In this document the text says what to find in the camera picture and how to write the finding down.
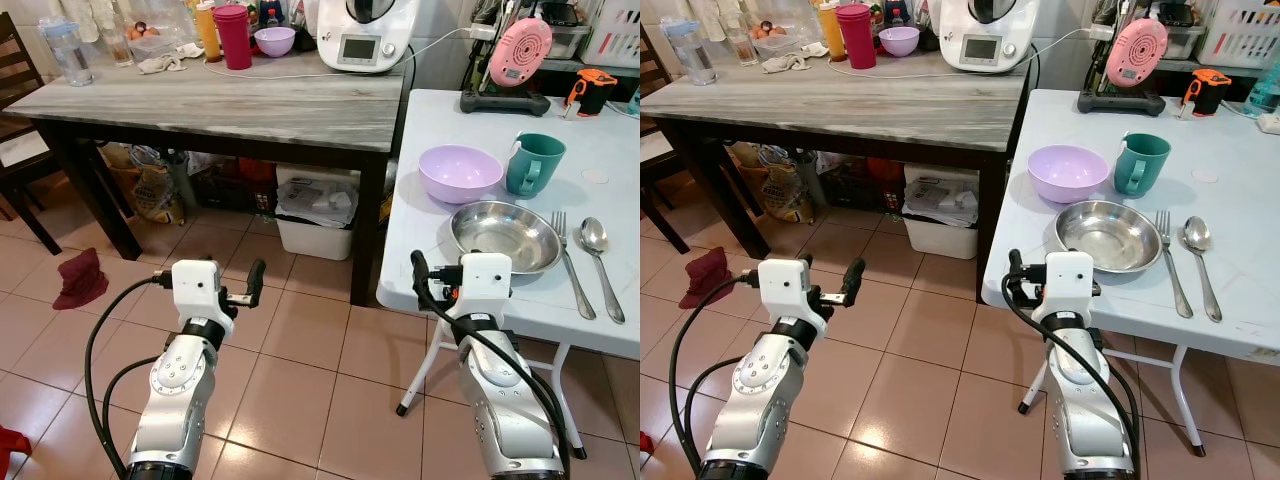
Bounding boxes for white plastic bin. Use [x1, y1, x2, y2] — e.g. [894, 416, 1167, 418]
[274, 165, 362, 262]
[902, 165, 982, 262]

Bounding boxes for stainless steel deep plate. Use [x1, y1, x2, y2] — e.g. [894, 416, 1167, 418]
[1054, 200, 1164, 275]
[450, 200, 564, 277]

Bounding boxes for dark storage crate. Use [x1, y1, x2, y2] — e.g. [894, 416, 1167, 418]
[189, 155, 280, 217]
[815, 155, 907, 215]

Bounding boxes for large purple plastic bowl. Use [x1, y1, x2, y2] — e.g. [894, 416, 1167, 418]
[418, 145, 505, 206]
[1027, 145, 1112, 206]

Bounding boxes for yellow printed snack bag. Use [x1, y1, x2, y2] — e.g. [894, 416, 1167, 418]
[729, 143, 812, 224]
[103, 143, 187, 224]

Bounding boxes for dark red cloth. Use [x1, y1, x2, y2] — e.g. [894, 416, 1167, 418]
[679, 247, 735, 312]
[52, 248, 110, 312]

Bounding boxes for steel fork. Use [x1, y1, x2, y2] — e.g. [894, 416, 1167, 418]
[1155, 210, 1195, 320]
[551, 210, 598, 322]

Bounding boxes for teal plastic mug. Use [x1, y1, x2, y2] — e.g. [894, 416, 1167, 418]
[505, 132, 567, 199]
[1113, 132, 1172, 199]

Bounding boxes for steel spoon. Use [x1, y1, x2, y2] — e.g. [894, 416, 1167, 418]
[1182, 216, 1224, 324]
[579, 217, 628, 326]

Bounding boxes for grey wood table dark legs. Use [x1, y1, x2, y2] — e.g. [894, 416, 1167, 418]
[640, 50, 1033, 303]
[4, 50, 417, 307]

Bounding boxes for black appliance base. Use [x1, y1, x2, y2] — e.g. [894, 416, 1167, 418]
[1076, 89, 1167, 117]
[459, 89, 552, 117]

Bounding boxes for white folding table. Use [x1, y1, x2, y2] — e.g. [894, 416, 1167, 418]
[376, 88, 641, 461]
[982, 88, 1280, 458]

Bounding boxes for crumpled white cloth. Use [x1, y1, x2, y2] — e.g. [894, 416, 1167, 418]
[137, 43, 207, 76]
[761, 45, 830, 76]

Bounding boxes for dark wooden chair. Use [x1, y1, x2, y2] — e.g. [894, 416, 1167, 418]
[640, 25, 692, 257]
[0, 12, 64, 257]

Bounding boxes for small purple plastic bowl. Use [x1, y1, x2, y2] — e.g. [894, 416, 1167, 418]
[254, 26, 298, 59]
[878, 26, 922, 59]

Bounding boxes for white kitchen machine with display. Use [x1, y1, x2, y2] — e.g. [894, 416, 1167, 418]
[316, 0, 422, 75]
[939, 0, 1042, 75]

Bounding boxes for magenta plastic tumbler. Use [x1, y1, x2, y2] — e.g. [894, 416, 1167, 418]
[835, 3, 879, 72]
[212, 4, 254, 72]

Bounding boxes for pink round appliance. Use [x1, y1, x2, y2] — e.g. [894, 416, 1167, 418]
[489, 17, 554, 89]
[1105, 17, 1170, 89]

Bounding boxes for orange and black tool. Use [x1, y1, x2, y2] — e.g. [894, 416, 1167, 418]
[565, 68, 619, 120]
[1181, 68, 1234, 120]

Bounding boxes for orange bottle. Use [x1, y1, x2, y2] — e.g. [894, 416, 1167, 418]
[817, 0, 847, 64]
[194, 0, 223, 64]

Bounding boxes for clear container with eggs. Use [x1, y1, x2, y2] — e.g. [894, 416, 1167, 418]
[749, 20, 804, 59]
[125, 20, 183, 63]

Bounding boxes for clear drinking glass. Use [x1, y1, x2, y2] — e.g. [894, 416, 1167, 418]
[727, 25, 758, 68]
[105, 25, 137, 69]

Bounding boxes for clear water pitcher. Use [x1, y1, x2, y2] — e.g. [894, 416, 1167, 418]
[40, 18, 95, 88]
[662, 18, 717, 88]

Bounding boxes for white laundry basket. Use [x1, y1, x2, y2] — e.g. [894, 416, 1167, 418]
[1196, 0, 1280, 70]
[579, 0, 641, 70]

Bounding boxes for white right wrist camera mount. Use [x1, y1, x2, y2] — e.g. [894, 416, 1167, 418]
[455, 252, 514, 321]
[1041, 252, 1097, 321]

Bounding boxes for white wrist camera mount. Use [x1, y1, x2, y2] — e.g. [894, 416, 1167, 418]
[170, 258, 237, 325]
[455, 252, 514, 321]
[757, 258, 832, 325]
[1041, 252, 1097, 321]

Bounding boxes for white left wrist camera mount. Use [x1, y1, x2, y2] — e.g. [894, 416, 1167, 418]
[757, 258, 832, 325]
[170, 258, 237, 325]

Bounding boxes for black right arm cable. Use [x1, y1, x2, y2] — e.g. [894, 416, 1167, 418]
[1002, 285, 1143, 479]
[415, 280, 572, 479]

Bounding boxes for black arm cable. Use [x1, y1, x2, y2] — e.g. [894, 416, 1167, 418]
[667, 272, 763, 473]
[415, 280, 572, 479]
[84, 273, 177, 476]
[1002, 285, 1143, 479]

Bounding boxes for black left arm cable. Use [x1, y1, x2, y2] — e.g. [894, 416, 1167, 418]
[84, 273, 177, 476]
[667, 272, 763, 473]

